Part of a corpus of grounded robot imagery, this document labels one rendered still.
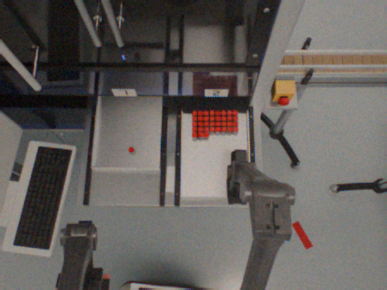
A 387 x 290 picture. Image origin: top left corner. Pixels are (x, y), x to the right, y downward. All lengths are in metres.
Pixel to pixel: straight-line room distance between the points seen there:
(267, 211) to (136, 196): 0.78
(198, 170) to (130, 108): 0.38
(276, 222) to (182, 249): 1.57
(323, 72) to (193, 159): 0.62
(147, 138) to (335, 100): 1.49
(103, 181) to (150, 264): 0.93
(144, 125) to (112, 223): 0.97
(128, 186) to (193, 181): 0.25
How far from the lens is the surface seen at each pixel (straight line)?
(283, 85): 1.51
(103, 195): 1.55
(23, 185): 1.74
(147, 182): 1.53
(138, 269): 2.39
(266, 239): 0.84
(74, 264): 0.96
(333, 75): 1.69
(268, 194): 0.85
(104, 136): 1.61
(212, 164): 1.53
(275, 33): 1.16
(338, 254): 2.49
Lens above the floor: 2.36
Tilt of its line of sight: 73 degrees down
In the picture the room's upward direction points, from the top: 4 degrees counter-clockwise
